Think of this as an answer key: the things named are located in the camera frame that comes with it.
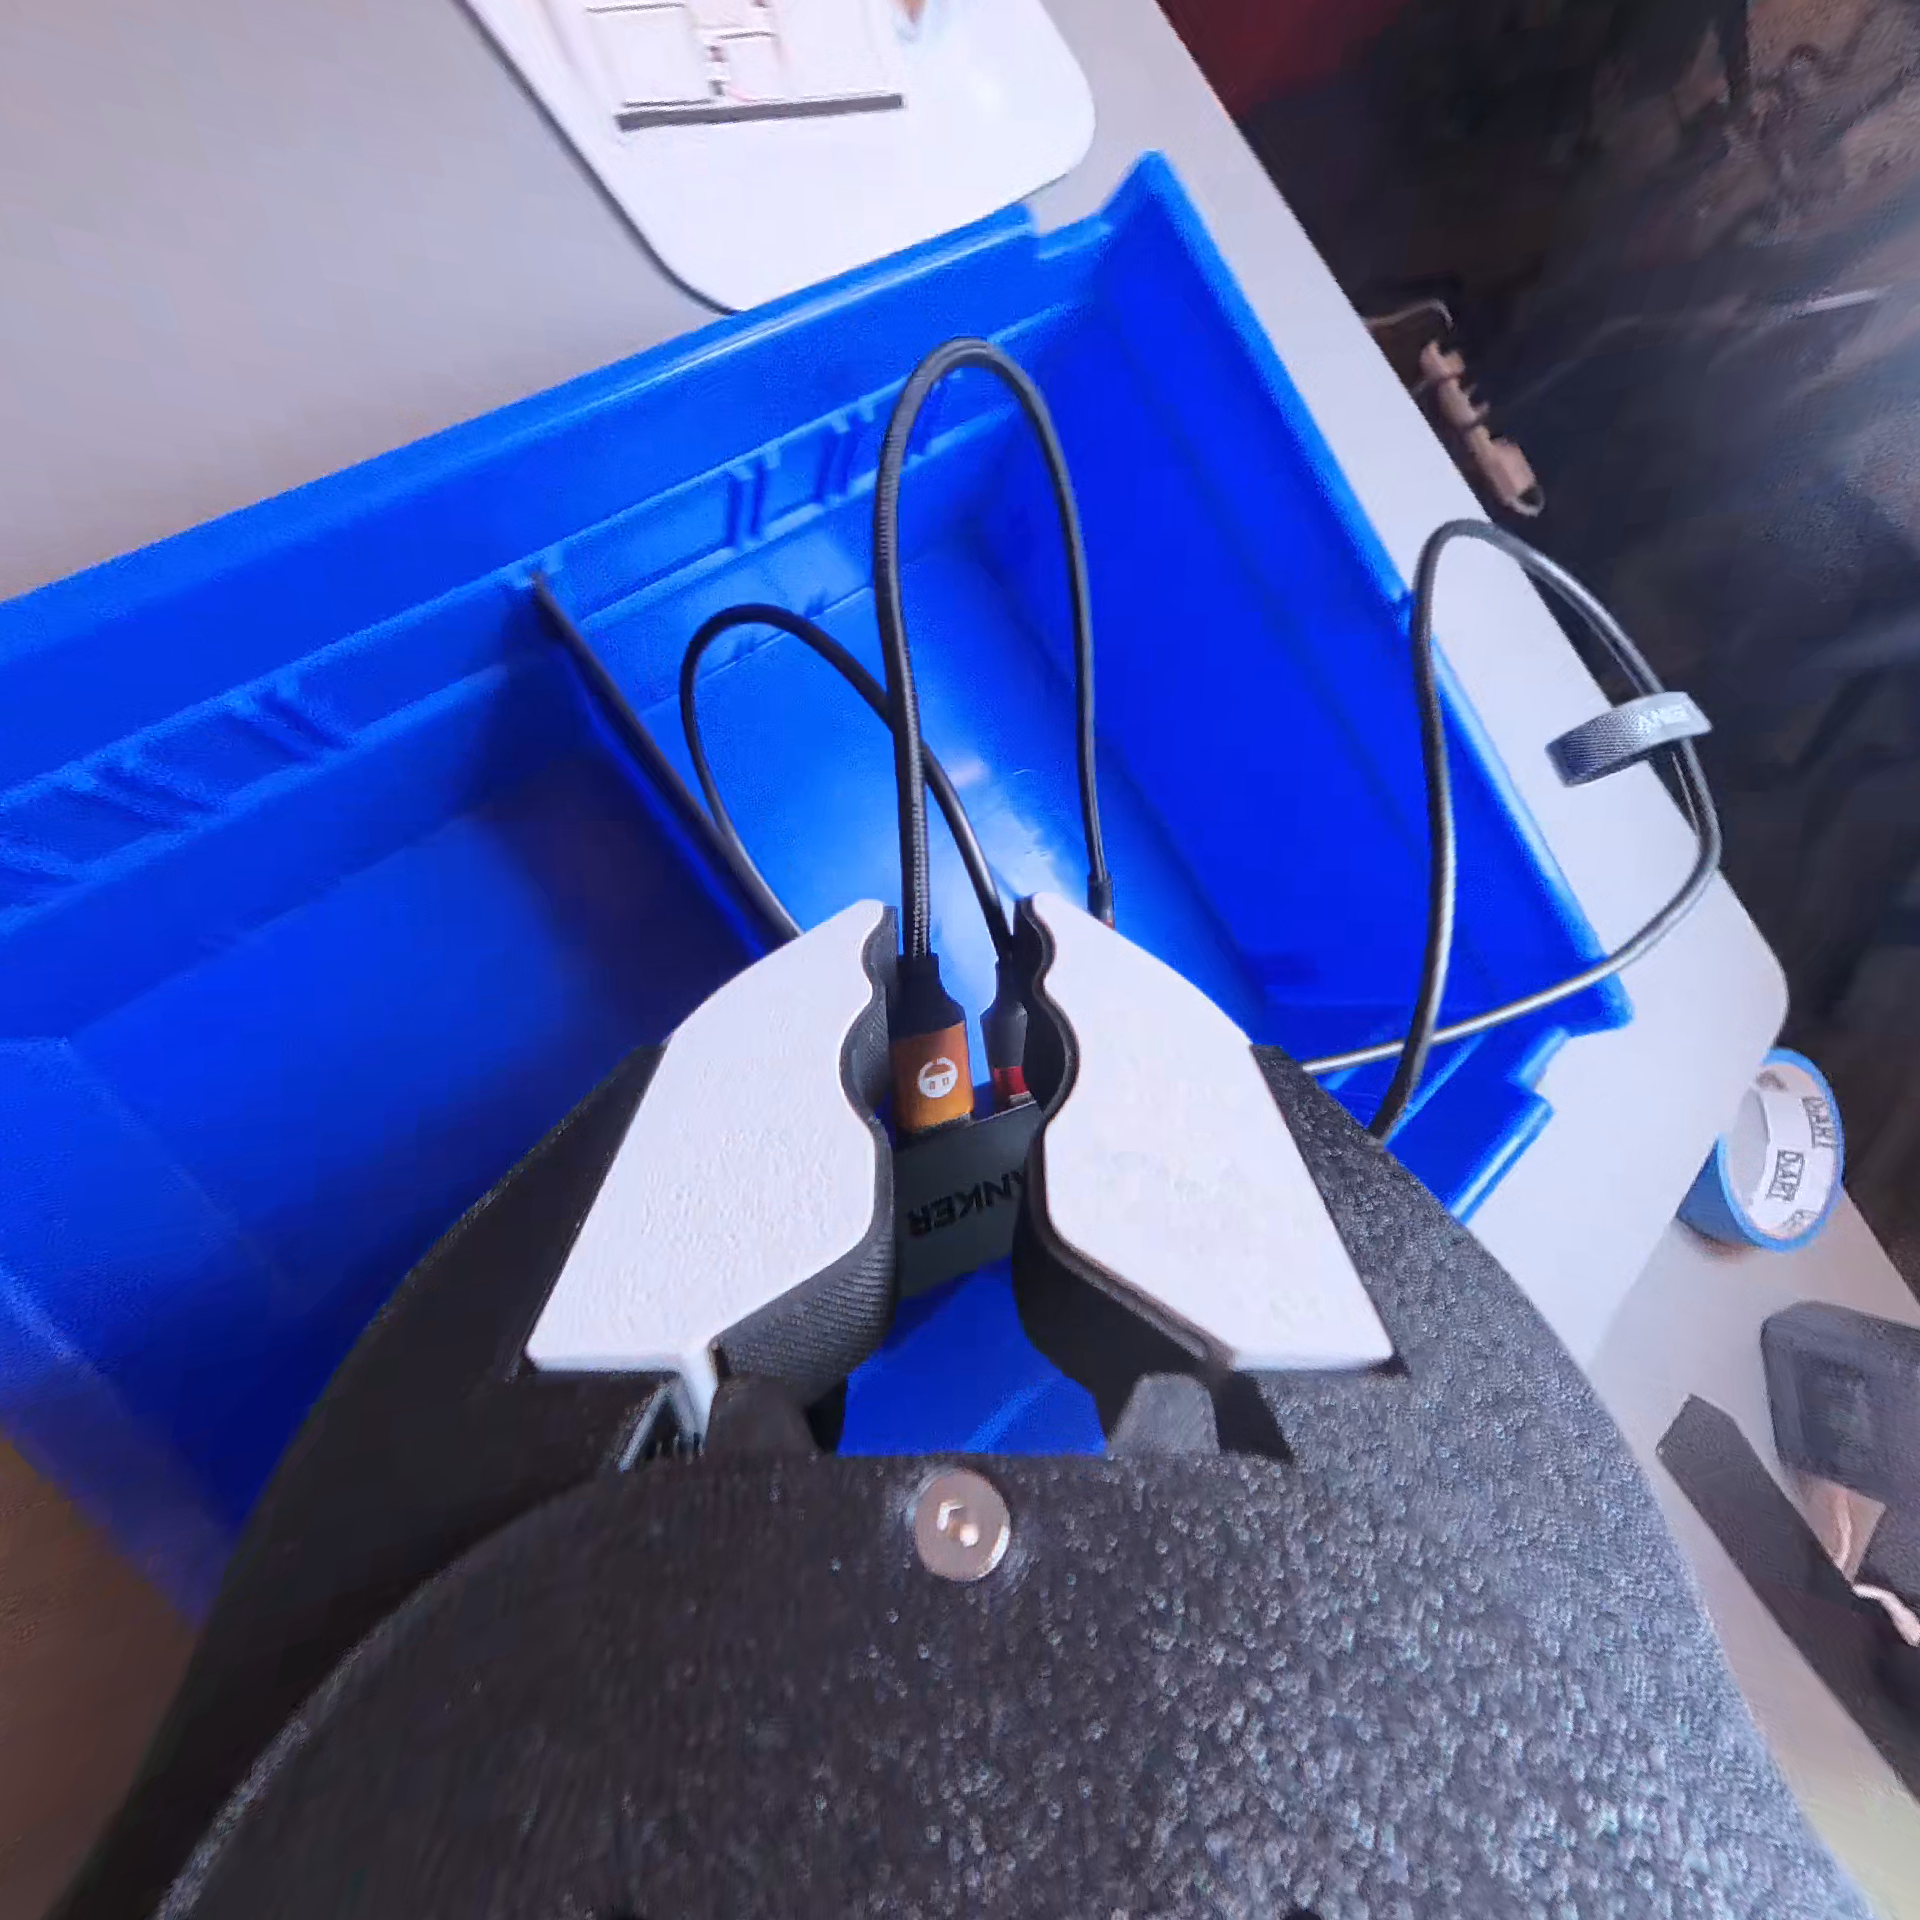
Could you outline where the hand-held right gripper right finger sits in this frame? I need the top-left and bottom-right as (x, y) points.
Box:
(1013, 897), (1407, 1471)

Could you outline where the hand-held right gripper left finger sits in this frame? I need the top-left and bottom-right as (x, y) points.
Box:
(527, 897), (904, 1465)

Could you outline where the orange-plug braided USB cable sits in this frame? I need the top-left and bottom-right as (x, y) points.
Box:
(870, 338), (1119, 1133)

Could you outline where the small black USB hub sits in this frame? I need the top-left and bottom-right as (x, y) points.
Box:
(895, 1103), (1052, 1299)

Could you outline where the blue plastic bin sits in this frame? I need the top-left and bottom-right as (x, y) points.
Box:
(0, 152), (1636, 1624)

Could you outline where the thin black cable with strap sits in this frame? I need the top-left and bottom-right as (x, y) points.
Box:
(679, 516), (1723, 1144)

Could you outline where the black divider of blue bin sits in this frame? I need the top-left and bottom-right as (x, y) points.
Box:
(527, 575), (805, 945)

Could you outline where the blue masking tape roll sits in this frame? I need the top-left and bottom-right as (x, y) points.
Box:
(1677, 1050), (1845, 1250)

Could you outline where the black pouch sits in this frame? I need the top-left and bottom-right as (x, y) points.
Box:
(1758, 1303), (1920, 1503)

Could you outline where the tan metal clip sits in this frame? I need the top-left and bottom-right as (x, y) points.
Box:
(1381, 299), (1548, 519)

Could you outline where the dark bag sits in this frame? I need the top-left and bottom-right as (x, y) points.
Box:
(1246, 0), (1920, 1081)

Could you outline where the black strap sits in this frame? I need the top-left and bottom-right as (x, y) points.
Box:
(1658, 1394), (1920, 1720)

